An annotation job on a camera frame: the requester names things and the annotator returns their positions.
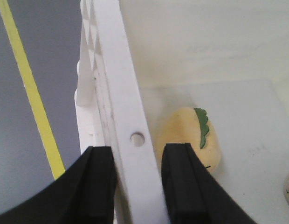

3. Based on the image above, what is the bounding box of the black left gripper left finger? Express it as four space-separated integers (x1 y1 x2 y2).
0 146 117 224

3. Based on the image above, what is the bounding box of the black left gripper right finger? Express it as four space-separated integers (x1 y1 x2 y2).
161 143 255 224

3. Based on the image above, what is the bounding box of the yellow mango plush toy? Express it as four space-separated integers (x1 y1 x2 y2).
154 107 221 173

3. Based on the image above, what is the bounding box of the white plastic tote crate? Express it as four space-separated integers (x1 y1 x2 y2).
73 0 289 224

